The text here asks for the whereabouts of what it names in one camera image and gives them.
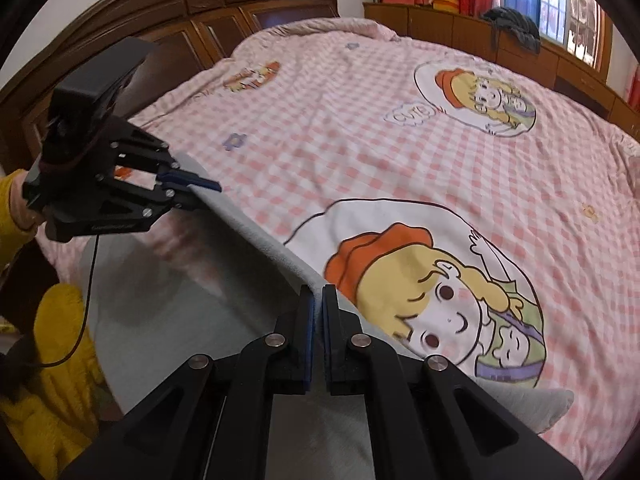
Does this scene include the dark wooden headboard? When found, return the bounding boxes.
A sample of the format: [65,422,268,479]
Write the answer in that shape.
[1,0,338,172]

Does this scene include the yellow fluffy garment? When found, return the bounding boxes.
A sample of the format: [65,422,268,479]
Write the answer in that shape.
[0,168,114,480]

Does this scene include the pink checkered cartoon bedspread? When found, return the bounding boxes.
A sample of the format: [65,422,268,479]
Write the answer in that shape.
[43,18,639,479]

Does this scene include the yellow box on cabinet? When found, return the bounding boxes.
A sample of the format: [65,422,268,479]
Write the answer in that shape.
[430,0,460,14]

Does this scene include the wooden windowsill cabinet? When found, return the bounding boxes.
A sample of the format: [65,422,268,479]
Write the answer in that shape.
[363,2,639,139]

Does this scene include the dark clothes on cabinet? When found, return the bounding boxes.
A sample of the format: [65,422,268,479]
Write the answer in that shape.
[480,6,541,54]

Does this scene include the window with metal grille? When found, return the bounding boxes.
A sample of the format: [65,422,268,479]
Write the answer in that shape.
[498,0,606,68]

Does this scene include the black cable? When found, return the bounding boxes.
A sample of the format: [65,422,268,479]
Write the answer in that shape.
[37,234,101,369]

